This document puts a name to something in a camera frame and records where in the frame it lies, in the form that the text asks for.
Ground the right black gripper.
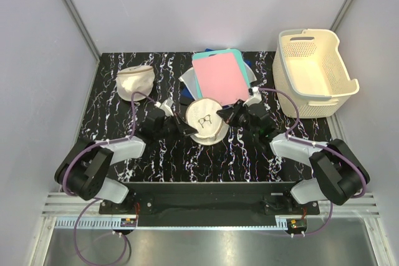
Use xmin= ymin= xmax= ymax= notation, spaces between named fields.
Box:
xmin=217 ymin=100 xmax=258 ymax=138

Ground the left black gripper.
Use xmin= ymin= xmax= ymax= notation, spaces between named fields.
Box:
xmin=155 ymin=112 xmax=198 ymax=141

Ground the mesh laundry bag with glasses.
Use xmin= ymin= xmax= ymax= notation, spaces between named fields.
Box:
xmin=185 ymin=98 xmax=229 ymax=146

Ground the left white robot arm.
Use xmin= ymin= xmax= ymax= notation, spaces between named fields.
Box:
xmin=54 ymin=108 xmax=198 ymax=214

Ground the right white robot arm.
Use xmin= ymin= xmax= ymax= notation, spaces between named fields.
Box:
xmin=217 ymin=100 xmax=370 ymax=214

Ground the far mesh laundry bag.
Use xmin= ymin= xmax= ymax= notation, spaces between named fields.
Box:
xmin=116 ymin=65 xmax=155 ymax=102

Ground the cream plastic laundry basket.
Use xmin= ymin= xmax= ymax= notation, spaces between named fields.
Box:
xmin=272 ymin=29 xmax=360 ymax=119

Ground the pink plastic board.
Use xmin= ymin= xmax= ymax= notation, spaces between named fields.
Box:
xmin=191 ymin=52 xmax=252 ymax=107

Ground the dark blue board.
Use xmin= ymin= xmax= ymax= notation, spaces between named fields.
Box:
xmin=179 ymin=49 xmax=257 ymax=100

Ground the teal plastic board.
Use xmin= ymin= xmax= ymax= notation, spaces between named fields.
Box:
xmin=191 ymin=47 xmax=254 ymax=100

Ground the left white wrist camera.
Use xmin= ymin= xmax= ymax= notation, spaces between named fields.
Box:
xmin=158 ymin=98 xmax=174 ymax=117

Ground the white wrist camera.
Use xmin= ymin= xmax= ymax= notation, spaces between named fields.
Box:
xmin=244 ymin=87 xmax=262 ymax=107
xmin=158 ymin=98 xmax=174 ymax=117

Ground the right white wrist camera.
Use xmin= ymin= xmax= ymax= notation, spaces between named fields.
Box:
xmin=244 ymin=87 xmax=262 ymax=107

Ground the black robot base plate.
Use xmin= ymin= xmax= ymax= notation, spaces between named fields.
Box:
xmin=99 ymin=182 xmax=320 ymax=223

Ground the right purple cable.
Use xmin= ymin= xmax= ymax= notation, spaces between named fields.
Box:
xmin=249 ymin=87 xmax=370 ymax=236

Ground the purple cable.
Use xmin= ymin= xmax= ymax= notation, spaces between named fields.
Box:
xmin=249 ymin=87 xmax=370 ymax=236
xmin=60 ymin=91 xmax=164 ymax=264

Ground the white slotted cable duct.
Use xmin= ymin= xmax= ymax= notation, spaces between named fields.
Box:
xmin=55 ymin=216 xmax=287 ymax=230

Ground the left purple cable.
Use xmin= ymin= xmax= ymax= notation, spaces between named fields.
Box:
xmin=60 ymin=91 xmax=164 ymax=264

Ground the left aluminium frame post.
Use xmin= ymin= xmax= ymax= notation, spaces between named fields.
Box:
xmin=46 ymin=0 xmax=101 ymax=61

